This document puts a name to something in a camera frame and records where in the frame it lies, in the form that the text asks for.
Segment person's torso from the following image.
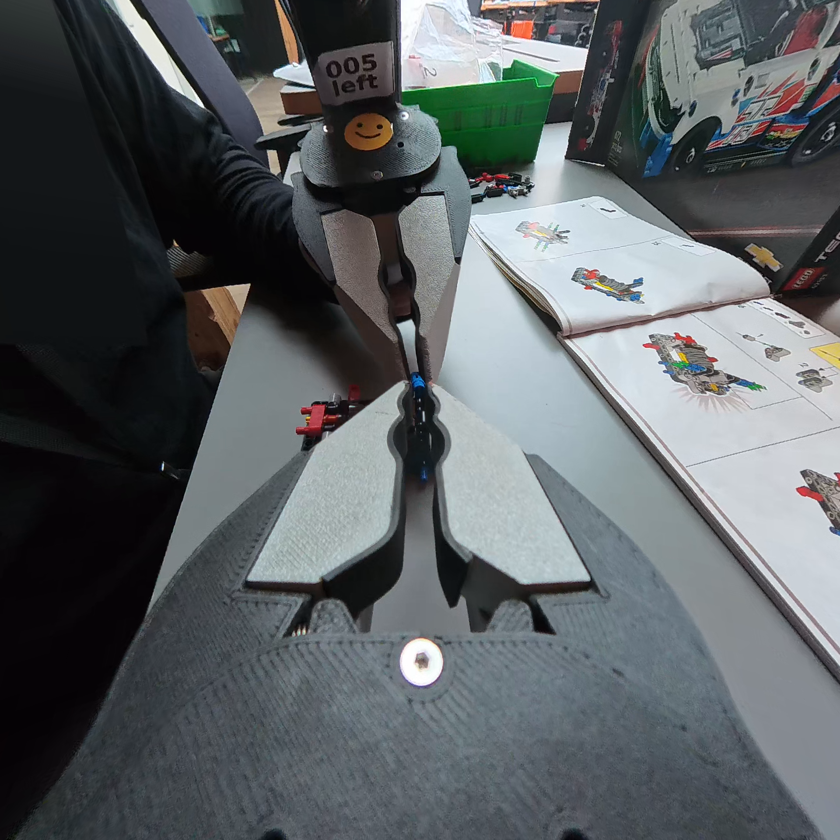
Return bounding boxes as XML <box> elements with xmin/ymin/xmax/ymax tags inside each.
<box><xmin>0</xmin><ymin>0</ymin><xmax>232</xmax><ymax>840</ymax></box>

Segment crumpled clear plastic bags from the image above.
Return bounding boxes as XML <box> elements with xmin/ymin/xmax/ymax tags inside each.
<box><xmin>400</xmin><ymin>0</ymin><xmax>508</xmax><ymax>91</ymax></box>

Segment black frame lego model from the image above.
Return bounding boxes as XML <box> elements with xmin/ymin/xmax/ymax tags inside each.
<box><xmin>295</xmin><ymin>384</ymin><xmax>435</xmax><ymax>488</ymax></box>

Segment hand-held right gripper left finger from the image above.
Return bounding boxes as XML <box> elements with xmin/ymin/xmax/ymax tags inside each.
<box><xmin>246</xmin><ymin>381</ymin><xmax>409</xmax><ymax>616</ymax></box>

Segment lego instruction booklet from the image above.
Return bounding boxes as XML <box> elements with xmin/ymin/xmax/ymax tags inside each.
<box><xmin>468</xmin><ymin>196</ymin><xmax>840</xmax><ymax>665</ymax></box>

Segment wooden furniture frame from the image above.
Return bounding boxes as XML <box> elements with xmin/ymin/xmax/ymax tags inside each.
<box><xmin>184</xmin><ymin>285</ymin><xmax>252</xmax><ymax>373</ymax></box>

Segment green object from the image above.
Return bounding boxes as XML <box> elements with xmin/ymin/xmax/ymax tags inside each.
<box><xmin>400</xmin><ymin>59</ymin><xmax>560</xmax><ymax>169</ymax></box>

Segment black lego set box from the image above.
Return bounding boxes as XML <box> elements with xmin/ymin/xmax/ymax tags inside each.
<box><xmin>566</xmin><ymin>0</ymin><xmax>840</xmax><ymax>298</ymax></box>

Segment person's left forearm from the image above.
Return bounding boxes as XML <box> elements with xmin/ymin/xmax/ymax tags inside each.
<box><xmin>131</xmin><ymin>79</ymin><xmax>332</xmax><ymax>304</ymax></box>

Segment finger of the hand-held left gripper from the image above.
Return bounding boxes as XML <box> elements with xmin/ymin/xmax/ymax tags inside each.
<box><xmin>319</xmin><ymin>209</ymin><xmax>409</xmax><ymax>389</ymax></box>
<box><xmin>395</xmin><ymin>193</ymin><xmax>462</xmax><ymax>389</ymax></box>

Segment pile of lego pieces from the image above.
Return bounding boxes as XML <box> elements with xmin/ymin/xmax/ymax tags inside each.
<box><xmin>467</xmin><ymin>171</ymin><xmax>537</xmax><ymax>203</ymax></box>

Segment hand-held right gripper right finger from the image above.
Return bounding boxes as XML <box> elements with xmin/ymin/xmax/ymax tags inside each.
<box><xmin>428</xmin><ymin>384</ymin><xmax>593</xmax><ymax>606</ymax></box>

